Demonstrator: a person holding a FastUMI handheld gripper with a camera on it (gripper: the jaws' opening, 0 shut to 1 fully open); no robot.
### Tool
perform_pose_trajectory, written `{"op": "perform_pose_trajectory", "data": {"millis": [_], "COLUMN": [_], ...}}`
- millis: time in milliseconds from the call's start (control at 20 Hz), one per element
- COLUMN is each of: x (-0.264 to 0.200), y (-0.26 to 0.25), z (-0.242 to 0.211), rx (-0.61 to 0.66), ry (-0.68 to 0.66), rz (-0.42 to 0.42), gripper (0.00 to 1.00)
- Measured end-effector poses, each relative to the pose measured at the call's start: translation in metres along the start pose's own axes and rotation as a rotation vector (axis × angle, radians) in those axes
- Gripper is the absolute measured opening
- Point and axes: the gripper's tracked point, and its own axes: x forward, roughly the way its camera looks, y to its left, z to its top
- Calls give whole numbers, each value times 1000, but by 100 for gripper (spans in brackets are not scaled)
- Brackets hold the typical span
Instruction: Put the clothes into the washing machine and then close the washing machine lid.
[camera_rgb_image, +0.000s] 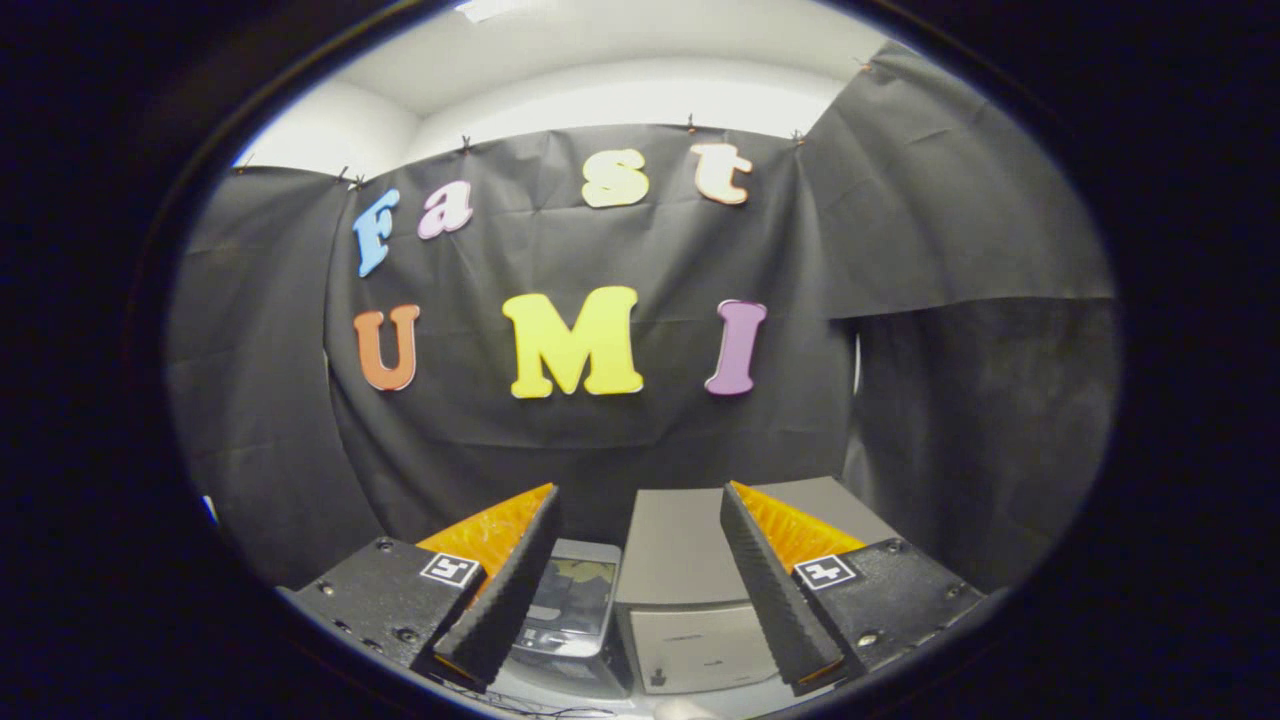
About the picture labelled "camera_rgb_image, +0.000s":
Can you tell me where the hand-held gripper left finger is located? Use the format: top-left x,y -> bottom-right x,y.
290,484 -> 564,693

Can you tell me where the black backdrop cloth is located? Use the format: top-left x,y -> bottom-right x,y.
165,40 -> 1121,593

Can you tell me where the grey washing machine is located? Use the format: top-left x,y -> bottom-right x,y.
508,538 -> 637,699

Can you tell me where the beige cabinet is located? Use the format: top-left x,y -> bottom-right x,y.
614,476 -> 903,697

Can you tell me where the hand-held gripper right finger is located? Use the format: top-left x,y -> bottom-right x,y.
718,481 -> 986,698

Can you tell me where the thin black floor cable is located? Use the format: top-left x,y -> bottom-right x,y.
488,698 -> 616,720

